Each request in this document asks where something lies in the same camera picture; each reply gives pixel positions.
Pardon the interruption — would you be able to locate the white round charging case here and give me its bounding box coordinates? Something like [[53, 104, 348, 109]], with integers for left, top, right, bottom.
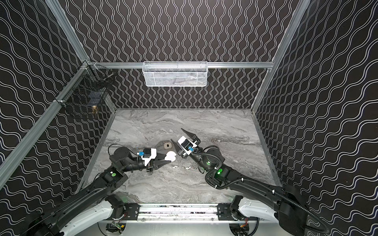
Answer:
[[164, 151, 177, 162]]

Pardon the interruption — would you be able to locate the cream earbud charging case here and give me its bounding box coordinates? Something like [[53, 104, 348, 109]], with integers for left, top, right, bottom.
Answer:
[[163, 142, 172, 149]]

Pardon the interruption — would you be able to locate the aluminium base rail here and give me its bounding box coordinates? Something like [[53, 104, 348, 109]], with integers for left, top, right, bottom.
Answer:
[[58, 202, 299, 224]]

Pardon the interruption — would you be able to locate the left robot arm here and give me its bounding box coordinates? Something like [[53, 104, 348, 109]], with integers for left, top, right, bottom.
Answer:
[[16, 147, 177, 236]]

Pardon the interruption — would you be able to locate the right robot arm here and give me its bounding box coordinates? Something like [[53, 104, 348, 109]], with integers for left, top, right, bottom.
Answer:
[[172, 130, 330, 236]]

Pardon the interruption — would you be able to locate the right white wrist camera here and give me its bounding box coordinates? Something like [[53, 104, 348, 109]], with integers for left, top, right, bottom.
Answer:
[[177, 135, 199, 157]]

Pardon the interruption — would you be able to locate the small brass object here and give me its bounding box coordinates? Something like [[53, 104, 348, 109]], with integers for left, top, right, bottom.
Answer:
[[92, 105, 98, 114]]

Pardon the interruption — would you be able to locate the black wire basket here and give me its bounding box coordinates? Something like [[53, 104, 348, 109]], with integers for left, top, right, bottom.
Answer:
[[57, 63, 115, 120]]

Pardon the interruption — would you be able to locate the white wire mesh basket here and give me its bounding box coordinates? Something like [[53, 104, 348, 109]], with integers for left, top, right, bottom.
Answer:
[[142, 61, 209, 87]]

